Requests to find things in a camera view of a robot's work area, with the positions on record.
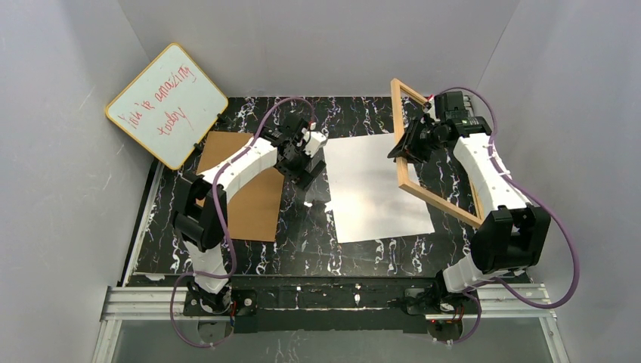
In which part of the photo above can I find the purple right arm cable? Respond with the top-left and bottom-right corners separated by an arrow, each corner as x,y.
423,87 -> 582,346

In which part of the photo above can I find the clear frame glass sheet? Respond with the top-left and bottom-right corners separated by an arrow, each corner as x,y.
295,168 -> 336,259

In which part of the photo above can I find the printed colour photo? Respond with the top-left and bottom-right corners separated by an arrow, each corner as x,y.
324,134 -> 435,244

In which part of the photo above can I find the yellow-edged whiteboard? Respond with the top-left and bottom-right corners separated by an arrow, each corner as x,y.
104,42 -> 228,170

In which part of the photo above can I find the wooden picture frame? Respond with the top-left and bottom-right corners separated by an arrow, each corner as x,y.
390,79 -> 484,228

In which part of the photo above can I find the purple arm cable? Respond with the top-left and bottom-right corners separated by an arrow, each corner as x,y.
169,97 -> 317,350
423,87 -> 582,346

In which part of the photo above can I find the aluminium mounting rail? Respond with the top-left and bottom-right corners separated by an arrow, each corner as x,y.
101,283 -> 557,320

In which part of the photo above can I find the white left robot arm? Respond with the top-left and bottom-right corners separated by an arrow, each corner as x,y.
171,116 -> 328,294

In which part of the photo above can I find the brown frame backing board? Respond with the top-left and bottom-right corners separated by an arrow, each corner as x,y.
197,132 -> 284,243

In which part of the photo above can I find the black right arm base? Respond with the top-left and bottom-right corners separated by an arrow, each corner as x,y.
401,286 -> 479,320

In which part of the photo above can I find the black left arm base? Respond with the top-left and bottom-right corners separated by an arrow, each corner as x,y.
183,285 -> 258,316

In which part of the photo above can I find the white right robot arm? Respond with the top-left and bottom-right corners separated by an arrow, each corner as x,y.
388,91 -> 551,294

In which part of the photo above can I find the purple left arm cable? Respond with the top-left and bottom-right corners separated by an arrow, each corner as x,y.
169,97 -> 317,350

